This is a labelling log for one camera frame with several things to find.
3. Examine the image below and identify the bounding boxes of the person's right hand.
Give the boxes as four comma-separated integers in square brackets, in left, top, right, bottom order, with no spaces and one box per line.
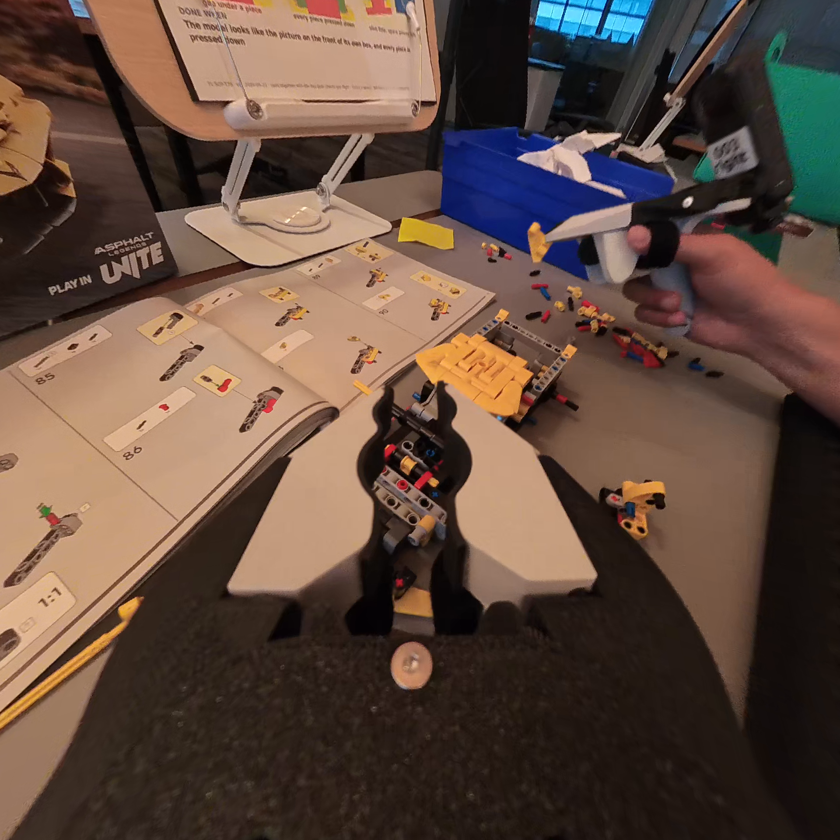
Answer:
[622,223,790,370]

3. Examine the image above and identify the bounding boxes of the yellow black brick car model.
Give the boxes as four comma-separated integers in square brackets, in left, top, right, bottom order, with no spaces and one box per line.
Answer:
[373,308,581,618]

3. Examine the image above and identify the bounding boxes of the crumpled white paper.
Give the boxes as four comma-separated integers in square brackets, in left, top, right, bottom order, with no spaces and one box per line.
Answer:
[517,130,626,198]

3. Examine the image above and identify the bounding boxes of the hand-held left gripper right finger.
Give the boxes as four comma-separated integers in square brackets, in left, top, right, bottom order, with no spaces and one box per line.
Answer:
[433,382,599,634]

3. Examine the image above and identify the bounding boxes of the yellow paper sheet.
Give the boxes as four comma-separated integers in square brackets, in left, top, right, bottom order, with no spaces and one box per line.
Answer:
[398,218,455,252]

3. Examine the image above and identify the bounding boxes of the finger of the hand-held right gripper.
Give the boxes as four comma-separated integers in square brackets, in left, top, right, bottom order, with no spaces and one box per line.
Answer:
[543,202,637,245]

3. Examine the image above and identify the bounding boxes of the wooden white book stand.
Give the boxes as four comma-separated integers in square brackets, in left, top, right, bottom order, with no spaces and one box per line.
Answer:
[85,0,442,266]
[617,0,750,165]

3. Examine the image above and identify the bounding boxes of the grey building instruction booklet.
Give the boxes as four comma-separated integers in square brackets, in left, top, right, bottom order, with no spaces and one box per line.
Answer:
[0,238,497,713]

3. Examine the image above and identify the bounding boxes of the dark toy car box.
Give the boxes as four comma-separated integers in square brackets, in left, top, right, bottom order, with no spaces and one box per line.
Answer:
[0,0,179,339]

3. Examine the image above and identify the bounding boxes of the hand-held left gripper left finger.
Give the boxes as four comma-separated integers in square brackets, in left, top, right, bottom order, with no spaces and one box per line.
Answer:
[226,386,396,634]

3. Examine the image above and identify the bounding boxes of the printed instruction sheet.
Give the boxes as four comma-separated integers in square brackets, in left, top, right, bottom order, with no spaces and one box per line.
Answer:
[156,0,439,104]

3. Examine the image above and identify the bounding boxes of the yellow brick separator tool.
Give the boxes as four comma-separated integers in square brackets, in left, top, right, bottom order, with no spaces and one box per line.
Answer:
[0,596,143,729]

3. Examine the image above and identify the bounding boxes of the small yellow black brick assembly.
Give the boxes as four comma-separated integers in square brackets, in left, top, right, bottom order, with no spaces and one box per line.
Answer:
[599,479,668,540]

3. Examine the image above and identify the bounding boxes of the bright green bin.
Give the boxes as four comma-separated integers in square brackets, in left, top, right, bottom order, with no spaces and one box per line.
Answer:
[692,29,840,263]

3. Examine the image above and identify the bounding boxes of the blue plastic bin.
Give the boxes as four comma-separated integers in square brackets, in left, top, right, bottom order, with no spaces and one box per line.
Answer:
[441,128,677,280]

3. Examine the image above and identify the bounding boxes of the grey desk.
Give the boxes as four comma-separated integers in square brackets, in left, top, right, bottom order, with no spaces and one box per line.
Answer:
[0,167,791,840]

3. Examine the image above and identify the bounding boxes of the black dimpled pad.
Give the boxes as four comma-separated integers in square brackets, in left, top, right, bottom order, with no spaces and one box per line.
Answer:
[742,392,840,840]

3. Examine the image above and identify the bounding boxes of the scattered small loose bricks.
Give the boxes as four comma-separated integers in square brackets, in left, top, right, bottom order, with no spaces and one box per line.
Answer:
[481,239,725,380]

